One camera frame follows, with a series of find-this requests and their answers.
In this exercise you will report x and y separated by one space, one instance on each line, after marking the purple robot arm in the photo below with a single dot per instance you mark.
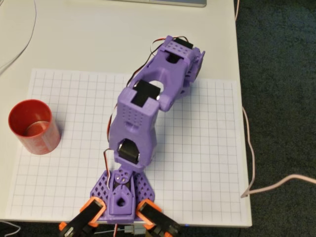
135 118

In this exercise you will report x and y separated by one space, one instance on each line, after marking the red cup with white print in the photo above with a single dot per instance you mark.
47 143

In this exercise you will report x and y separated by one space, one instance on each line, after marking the white grid paper sheet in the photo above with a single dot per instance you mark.
197 148

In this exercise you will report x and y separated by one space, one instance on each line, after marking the silver laptop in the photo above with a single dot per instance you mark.
160 2

